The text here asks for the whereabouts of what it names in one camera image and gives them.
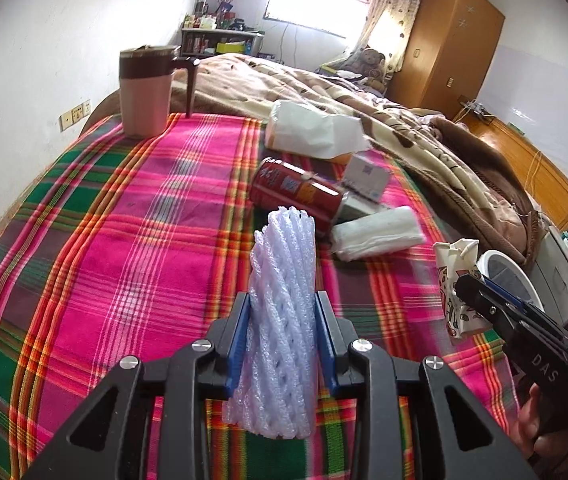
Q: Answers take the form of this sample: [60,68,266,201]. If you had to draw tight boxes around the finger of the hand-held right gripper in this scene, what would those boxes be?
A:
[455,275,517,338]
[481,279,568,343]

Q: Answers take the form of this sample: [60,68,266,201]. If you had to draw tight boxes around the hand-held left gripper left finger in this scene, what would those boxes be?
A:
[21,290,252,480]

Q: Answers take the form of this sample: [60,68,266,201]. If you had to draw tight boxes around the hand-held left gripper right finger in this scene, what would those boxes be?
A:
[314,290,540,480]

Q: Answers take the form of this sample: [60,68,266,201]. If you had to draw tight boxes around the white round bin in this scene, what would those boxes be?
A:
[476,250,547,318]

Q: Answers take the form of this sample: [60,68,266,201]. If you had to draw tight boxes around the printed paper bag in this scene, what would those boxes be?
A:
[433,239,502,346]

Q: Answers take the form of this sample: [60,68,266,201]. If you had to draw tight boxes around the white foam fruit net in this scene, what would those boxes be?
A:
[226,206,320,440]

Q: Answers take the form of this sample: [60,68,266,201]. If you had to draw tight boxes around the white tissue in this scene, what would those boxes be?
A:
[331,205,427,262]

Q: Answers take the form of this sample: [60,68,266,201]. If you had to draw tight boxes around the red drink can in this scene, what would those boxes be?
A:
[250,156,347,223]

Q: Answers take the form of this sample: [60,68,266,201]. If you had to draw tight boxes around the purple and white box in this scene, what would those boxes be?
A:
[341,152,390,201]

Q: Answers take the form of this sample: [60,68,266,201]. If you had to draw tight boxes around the person's right hand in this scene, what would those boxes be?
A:
[514,382,552,466]

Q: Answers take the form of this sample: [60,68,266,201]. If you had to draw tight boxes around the grey nightstand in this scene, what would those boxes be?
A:
[531,225,568,328]

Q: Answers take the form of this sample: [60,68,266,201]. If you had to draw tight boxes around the wooden headboard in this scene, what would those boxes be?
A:
[456,110,568,231]

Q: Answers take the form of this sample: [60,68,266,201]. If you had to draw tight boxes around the plaid bed cover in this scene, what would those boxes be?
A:
[0,110,525,480]

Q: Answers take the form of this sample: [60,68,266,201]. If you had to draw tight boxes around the brown patterned blanket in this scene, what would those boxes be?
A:
[84,52,545,266]

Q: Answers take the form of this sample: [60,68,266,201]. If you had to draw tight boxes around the white tissue pack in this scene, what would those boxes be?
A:
[264,100,370,161]

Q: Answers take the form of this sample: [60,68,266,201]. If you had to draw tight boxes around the wooden wardrobe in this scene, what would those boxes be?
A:
[386,0,507,113]

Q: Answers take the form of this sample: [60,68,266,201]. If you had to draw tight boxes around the brown teddy bear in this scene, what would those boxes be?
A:
[349,47,387,91]

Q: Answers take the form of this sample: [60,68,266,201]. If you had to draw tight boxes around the pink mug with brown lid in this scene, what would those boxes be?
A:
[118,45,201,138]

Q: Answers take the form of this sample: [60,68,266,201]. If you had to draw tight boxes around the patterned curtain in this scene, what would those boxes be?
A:
[351,0,427,73]

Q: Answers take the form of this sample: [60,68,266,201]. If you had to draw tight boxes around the cluttered shelf unit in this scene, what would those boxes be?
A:
[180,27,265,58]

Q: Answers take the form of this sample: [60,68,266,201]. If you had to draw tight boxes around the window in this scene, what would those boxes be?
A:
[264,0,372,38]

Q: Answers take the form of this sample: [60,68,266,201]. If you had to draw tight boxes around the small wall shelf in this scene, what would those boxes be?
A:
[456,95,495,121]

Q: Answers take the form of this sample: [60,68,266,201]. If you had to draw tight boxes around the wall socket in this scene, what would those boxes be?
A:
[59,101,92,132]

